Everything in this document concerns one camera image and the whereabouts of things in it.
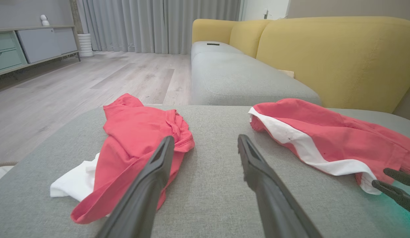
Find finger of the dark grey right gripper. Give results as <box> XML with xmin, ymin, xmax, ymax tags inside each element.
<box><xmin>383</xmin><ymin>168</ymin><xmax>410</xmax><ymax>188</ymax></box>
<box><xmin>372</xmin><ymin>179</ymin><xmax>410</xmax><ymax>216</ymax></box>

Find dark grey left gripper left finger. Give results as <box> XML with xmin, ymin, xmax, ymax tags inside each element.
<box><xmin>96</xmin><ymin>136</ymin><xmax>175</xmax><ymax>238</ymax></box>

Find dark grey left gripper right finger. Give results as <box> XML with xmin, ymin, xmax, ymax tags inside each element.
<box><xmin>238</xmin><ymin>135</ymin><xmax>324</xmax><ymax>238</ymax></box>

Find red and white shirt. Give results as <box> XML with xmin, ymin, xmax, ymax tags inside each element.
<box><xmin>50</xmin><ymin>93</ymin><xmax>195</xmax><ymax>224</ymax></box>

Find red shorts with white stripe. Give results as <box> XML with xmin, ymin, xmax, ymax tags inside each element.
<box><xmin>248</xmin><ymin>98</ymin><xmax>410</xmax><ymax>195</ymax></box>

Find grey fabric ottoman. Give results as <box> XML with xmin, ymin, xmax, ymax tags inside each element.
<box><xmin>0</xmin><ymin>105</ymin><xmax>410</xmax><ymax>238</ymax></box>

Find white laundry basket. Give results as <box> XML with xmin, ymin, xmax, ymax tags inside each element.
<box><xmin>0</xmin><ymin>162</ymin><xmax>18</xmax><ymax>185</ymax></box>

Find yellow sofa with grey seat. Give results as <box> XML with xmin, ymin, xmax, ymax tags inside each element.
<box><xmin>191</xmin><ymin>17</ymin><xmax>410</xmax><ymax>114</ymax></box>

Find white ribbed plant pot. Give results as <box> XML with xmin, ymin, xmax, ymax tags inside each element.
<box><xmin>77</xmin><ymin>33</ymin><xmax>94</xmax><ymax>58</ymax></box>

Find grey pleated curtain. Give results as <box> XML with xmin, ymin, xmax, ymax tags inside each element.
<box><xmin>76</xmin><ymin>0</ymin><xmax>242</xmax><ymax>55</ymax></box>

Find grey and green tv cabinet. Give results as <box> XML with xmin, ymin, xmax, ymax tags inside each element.
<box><xmin>0</xmin><ymin>25</ymin><xmax>81</xmax><ymax>78</ymax></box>

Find green potted tree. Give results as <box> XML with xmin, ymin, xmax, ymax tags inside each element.
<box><xmin>70</xmin><ymin>0</ymin><xmax>84</xmax><ymax>35</ymax></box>

